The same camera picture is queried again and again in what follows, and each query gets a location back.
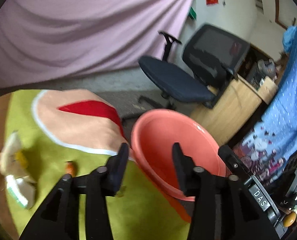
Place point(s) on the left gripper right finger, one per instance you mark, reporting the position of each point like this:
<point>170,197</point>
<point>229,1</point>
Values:
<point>184,165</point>

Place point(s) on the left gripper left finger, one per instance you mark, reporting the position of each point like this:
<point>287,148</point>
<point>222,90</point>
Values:
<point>116,166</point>

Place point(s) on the small orange peel scrap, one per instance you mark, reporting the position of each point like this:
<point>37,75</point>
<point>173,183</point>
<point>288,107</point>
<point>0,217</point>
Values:
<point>71,168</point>

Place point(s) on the green white wrapper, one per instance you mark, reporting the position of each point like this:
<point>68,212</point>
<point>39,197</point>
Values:
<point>23,192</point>

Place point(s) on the brown paper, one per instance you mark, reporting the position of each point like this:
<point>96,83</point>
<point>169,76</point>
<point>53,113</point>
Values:
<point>12,160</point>

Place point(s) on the salmon plastic basin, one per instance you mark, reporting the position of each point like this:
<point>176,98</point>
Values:
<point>158,133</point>

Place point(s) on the blue dotted cloth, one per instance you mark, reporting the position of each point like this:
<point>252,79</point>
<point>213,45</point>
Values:
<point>268,146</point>

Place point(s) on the colourful patchwork table cloth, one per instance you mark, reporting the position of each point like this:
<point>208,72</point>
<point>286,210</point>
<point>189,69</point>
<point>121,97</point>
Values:
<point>139,211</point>

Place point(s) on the black office chair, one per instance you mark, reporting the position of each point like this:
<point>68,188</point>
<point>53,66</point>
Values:
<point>212,54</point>

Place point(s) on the pink hanging sheet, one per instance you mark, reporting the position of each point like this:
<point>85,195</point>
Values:
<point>42,40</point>

